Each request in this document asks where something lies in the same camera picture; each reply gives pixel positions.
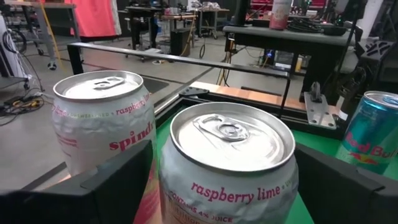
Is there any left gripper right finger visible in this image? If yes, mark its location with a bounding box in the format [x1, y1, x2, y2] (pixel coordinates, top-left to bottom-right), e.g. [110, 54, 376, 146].
[294, 143, 398, 224]

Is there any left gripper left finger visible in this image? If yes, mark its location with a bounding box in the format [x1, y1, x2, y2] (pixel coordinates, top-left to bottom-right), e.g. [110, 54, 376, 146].
[0, 139, 155, 224]

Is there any slim Red Bull can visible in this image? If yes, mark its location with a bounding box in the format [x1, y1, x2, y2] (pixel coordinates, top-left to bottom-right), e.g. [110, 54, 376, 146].
[335, 90, 398, 175]

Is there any white and red Spindrift can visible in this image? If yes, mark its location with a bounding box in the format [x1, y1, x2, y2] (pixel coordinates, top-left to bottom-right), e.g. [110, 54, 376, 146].
[158, 101, 299, 224]
[51, 70, 162, 224]

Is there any green table mat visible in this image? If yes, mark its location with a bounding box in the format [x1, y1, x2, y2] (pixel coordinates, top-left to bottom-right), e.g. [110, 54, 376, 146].
[154, 107, 398, 224]

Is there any white equipment cart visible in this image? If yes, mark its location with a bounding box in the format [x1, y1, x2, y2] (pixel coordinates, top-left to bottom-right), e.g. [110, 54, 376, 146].
[0, 12, 32, 91]

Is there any wooden table with metal legs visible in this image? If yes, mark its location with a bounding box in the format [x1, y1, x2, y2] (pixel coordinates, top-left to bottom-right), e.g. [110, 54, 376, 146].
[0, 0, 77, 71]

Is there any black computer tower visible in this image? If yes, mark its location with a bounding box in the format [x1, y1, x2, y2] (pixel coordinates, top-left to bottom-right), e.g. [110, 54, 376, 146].
[170, 27, 192, 57]

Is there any grey desk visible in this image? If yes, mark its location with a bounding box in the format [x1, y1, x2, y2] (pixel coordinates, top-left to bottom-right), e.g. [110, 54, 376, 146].
[222, 24, 358, 103]

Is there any red hanging cloth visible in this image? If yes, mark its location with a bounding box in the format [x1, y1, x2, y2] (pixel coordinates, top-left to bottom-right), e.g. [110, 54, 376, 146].
[72, 0, 119, 38]

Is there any white hanging cloth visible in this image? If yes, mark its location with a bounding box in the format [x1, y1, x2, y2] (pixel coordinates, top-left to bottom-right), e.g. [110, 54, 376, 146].
[111, 0, 123, 35]

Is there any red cup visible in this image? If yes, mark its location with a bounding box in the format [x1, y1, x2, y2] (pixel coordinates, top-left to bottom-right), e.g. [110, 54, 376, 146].
[269, 0, 293, 31]

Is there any black rolling desk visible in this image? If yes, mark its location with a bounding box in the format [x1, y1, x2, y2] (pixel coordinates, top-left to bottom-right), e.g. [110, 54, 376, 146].
[124, 6, 162, 60]

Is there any white metal bracket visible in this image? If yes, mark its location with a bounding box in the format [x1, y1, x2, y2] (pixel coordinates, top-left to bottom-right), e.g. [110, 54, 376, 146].
[303, 91, 337, 130]

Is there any floor cable bundle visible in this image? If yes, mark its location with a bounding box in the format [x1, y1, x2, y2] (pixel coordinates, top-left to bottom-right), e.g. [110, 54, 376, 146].
[0, 90, 50, 127]

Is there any yellow floor cable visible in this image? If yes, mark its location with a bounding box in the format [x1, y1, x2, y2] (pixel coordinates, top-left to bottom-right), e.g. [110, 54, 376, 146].
[39, 0, 65, 72]

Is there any coiled black cable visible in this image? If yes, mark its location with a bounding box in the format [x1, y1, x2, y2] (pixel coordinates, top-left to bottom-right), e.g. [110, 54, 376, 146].
[285, 17, 324, 34]

